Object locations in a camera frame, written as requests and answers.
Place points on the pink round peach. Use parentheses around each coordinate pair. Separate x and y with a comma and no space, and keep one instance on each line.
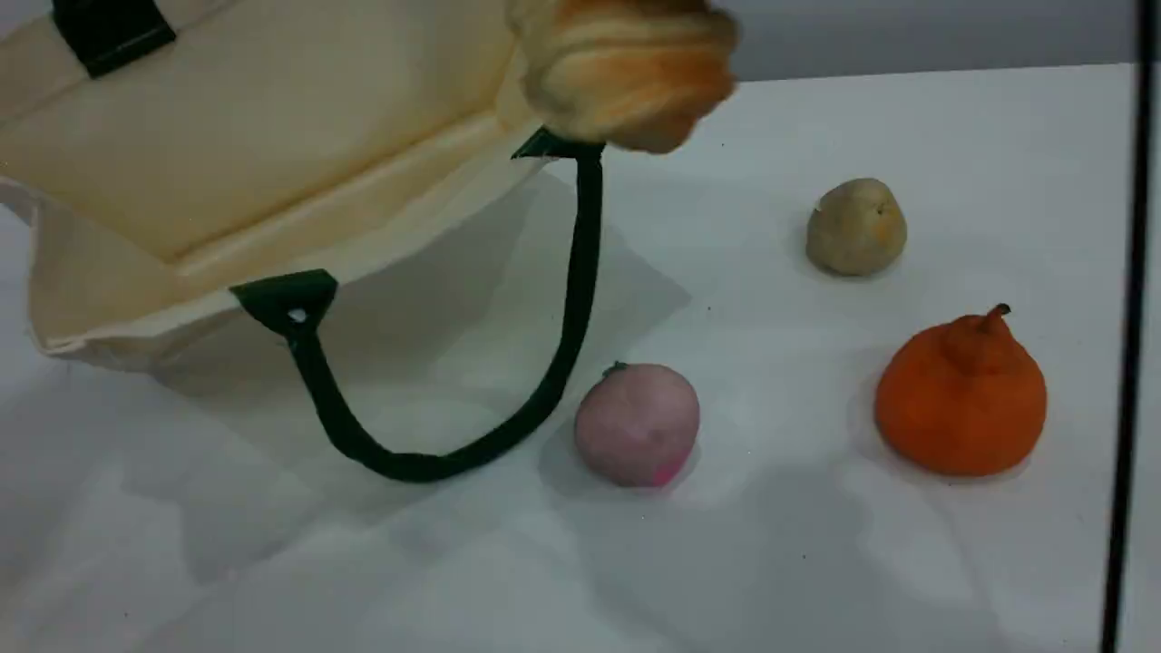
(635,426)

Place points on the orange tangerine with stem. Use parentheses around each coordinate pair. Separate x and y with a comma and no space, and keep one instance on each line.
(961,404)

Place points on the long ridged golden bread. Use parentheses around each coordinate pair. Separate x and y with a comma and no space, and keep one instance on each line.
(626,73)

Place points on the beige potato toy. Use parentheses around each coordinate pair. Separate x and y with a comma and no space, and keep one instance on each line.
(857,227)

